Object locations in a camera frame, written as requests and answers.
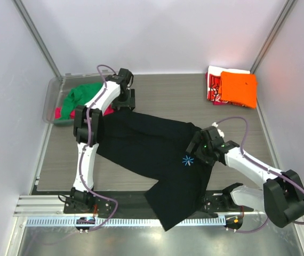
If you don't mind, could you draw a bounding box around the right aluminium frame post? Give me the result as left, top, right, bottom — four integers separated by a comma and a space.
250, 0, 297, 74

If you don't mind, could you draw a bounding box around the green t-shirt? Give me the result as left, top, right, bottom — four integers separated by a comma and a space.
60, 83, 103, 119

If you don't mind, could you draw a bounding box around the orange folded t-shirt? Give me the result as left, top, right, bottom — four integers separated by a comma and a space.
219, 71, 258, 109

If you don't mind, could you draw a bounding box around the left aluminium frame post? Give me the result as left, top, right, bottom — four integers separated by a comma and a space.
12, 0, 62, 81

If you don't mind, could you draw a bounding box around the slotted white cable duct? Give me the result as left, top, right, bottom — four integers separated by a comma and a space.
26, 215, 226, 228

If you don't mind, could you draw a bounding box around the aluminium frame post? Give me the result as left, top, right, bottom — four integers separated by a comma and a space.
12, 0, 62, 81
250, 0, 297, 74

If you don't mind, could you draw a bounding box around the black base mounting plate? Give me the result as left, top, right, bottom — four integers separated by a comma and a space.
63, 189, 253, 219

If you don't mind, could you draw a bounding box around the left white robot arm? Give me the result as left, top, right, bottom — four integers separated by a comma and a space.
63, 68, 135, 213

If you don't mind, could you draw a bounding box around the pink t-shirt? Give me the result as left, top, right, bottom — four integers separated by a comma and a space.
54, 104, 114, 120

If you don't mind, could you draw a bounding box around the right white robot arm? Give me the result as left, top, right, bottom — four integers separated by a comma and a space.
186, 126, 304, 228

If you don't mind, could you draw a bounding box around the black t-shirt blue logo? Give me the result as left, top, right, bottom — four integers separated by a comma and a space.
97, 109, 212, 231

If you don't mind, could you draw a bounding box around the red white folded t-shirt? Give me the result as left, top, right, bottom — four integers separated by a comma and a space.
205, 66, 250, 105

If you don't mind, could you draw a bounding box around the aluminium extrusion rail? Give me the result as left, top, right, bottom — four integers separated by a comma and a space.
13, 195, 65, 217

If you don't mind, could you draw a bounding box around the clear plastic bin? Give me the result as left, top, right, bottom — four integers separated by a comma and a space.
43, 73, 102, 124

